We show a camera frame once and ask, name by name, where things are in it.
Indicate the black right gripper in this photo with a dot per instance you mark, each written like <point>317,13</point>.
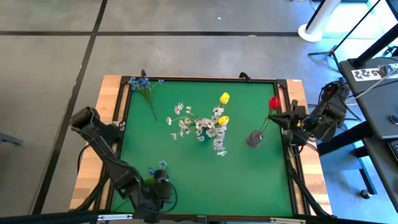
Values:
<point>297,130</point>

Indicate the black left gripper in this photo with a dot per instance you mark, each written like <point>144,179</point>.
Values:
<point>162,185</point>

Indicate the red artificial tulip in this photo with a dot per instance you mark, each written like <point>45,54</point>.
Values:
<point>274,102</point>

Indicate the yellow artificial tulip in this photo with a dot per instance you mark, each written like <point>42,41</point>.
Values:
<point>224,120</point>
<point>224,98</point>

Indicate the white artificial flower spray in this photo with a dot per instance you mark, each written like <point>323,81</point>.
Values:
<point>217,143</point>
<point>178,109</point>

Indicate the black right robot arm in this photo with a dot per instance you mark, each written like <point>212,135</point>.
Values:
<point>329,115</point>

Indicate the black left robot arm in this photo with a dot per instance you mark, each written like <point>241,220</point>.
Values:
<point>102,146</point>

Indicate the purple glass vase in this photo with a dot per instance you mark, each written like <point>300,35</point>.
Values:
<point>255,139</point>

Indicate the teal cut glass vase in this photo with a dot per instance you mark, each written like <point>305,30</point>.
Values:
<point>206,136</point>

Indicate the green table mat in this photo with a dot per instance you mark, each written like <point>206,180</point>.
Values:
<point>202,186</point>

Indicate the thin black tripod stand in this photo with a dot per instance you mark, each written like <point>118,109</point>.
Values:
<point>334,51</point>

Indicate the white pole base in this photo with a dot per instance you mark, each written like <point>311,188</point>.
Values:
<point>311,34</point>

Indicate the black desk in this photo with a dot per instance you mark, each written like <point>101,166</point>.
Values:
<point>373,102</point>

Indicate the white printed paper label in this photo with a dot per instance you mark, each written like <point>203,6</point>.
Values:
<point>363,74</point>

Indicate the black caster wheel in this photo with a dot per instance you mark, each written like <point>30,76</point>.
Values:
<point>365,194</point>

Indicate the black computer mouse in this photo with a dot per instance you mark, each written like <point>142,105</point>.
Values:
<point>394,119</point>

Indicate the black keyboard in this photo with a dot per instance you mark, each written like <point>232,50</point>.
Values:
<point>394,147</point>

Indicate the thick black pole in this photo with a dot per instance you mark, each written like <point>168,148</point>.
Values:
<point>373,48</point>

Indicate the dark grey desk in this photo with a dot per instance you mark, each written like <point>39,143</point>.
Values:
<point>388,174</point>

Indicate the grey chair leg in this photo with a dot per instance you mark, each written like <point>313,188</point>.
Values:
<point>11,139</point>

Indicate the silver metal bracket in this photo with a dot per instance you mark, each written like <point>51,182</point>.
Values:
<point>115,217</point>
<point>287,220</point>

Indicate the black frame clamp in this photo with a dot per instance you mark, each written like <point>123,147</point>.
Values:
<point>143,74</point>
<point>245,76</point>

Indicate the black table frame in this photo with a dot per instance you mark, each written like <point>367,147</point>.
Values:
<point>202,78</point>

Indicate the black frame beam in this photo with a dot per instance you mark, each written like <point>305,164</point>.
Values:
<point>46,217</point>

